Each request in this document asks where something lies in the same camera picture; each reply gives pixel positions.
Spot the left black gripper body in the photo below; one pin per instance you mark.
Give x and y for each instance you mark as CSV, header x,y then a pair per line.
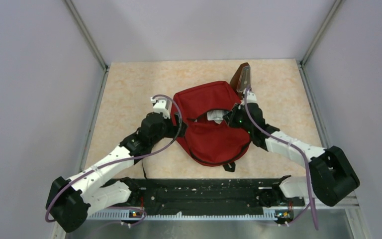
x,y
170,130

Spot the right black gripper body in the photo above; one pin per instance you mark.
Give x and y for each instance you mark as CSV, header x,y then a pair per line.
x,y
236,120

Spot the white paper tag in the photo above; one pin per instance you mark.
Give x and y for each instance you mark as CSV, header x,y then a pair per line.
x,y
216,116

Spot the red backpack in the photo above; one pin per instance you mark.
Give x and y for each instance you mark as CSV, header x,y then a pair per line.
x,y
207,142

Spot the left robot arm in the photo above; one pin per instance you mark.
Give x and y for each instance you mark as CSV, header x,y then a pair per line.
x,y
72,200

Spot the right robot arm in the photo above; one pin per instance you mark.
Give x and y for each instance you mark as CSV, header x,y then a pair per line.
x,y
329,175

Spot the brown wooden metronome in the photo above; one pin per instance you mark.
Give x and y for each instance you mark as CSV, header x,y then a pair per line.
x,y
241,78

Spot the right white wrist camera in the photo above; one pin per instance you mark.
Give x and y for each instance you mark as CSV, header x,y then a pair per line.
x,y
248,97

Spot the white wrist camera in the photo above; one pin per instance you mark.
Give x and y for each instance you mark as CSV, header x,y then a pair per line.
x,y
162,105
248,97

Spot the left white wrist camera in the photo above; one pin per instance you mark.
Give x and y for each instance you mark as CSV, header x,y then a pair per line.
x,y
162,105

